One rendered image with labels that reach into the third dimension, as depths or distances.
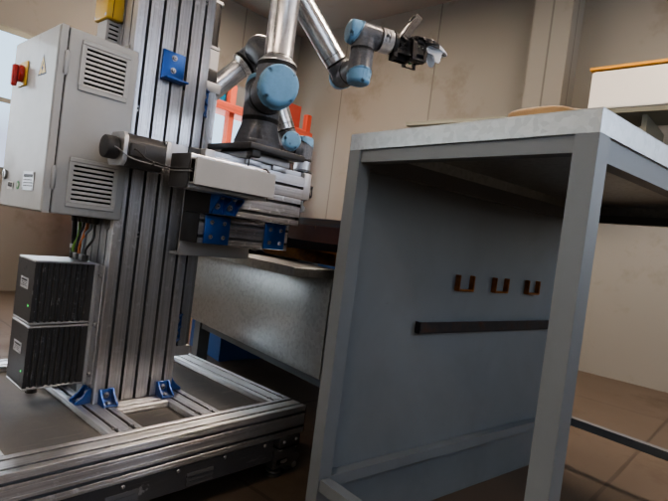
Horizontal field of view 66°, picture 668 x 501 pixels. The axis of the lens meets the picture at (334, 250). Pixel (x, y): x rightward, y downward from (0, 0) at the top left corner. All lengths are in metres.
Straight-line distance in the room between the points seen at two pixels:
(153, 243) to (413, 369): 0.86
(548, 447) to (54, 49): 1.40
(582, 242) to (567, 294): 0.09
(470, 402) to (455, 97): 3.78
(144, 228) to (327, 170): 4.50
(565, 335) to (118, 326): 1.21
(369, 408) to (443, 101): 4.12
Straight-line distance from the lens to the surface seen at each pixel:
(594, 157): 0.92
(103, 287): 1.61
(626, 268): 4.39
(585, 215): 0.91
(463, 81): 5.22
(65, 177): 1.48
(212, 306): 2.47
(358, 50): 1.69
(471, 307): 1.72
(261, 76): 1.53
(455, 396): 1.76
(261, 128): 1.64
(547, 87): 4.56
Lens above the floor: 0.79
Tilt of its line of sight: 2 degrees down
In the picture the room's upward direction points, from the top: 7 degrees clockwise
